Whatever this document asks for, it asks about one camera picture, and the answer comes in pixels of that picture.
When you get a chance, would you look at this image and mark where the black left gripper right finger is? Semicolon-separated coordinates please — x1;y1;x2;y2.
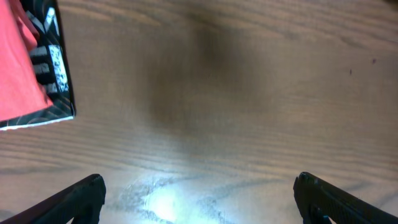
293;172;397;224

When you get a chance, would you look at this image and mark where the folded black patterned garment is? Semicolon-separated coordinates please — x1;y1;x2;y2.
1;0;75;131

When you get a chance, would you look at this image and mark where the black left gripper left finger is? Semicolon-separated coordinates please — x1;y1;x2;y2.
1;174;106;224

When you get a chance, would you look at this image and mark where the folded red t-shirt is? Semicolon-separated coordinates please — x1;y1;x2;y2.
1;0;53;121

